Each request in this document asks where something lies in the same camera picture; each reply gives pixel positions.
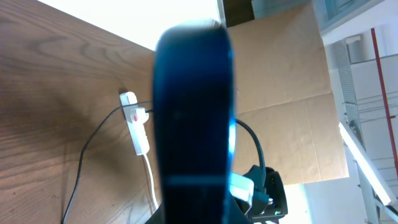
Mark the blue Galaxy smartphone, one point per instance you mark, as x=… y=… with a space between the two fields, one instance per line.
x=193 y=103

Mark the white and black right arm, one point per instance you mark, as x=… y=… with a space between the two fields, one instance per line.
x=257 y=197

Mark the white power strip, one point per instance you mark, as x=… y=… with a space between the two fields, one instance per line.
x=135 y=116

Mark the brown cardboard sheet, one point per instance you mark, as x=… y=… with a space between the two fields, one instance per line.
x=284 y=94

